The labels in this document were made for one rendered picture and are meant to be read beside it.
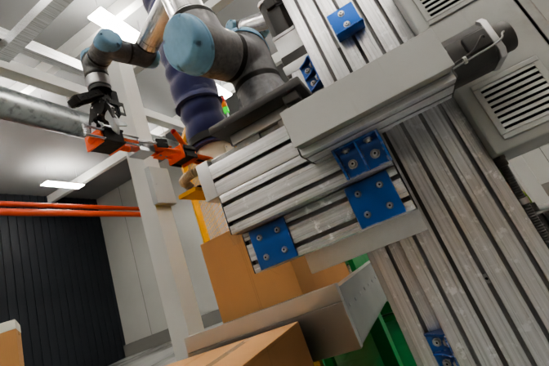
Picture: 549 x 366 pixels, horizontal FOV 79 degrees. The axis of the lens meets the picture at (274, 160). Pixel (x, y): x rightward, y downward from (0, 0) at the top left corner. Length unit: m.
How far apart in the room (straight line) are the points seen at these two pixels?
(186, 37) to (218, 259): 1.03
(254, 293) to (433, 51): 1.15
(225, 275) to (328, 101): 1.10
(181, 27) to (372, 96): 0.41
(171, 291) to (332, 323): 1.49
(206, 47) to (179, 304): 2.02
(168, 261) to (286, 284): 1.31
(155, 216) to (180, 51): 1.97
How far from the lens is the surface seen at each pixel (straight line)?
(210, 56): 0.73
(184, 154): 1.36
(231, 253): 1.48
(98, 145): 1.15
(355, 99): 0.54
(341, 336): 1.27
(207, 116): 1.60
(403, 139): 0.84
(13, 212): 10.25
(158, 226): 2.58
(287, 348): 1.14
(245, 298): 1.47
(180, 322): 2.52
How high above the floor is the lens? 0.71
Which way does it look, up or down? 18 degrees up
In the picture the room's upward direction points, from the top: 22 degrees counter-clockwise
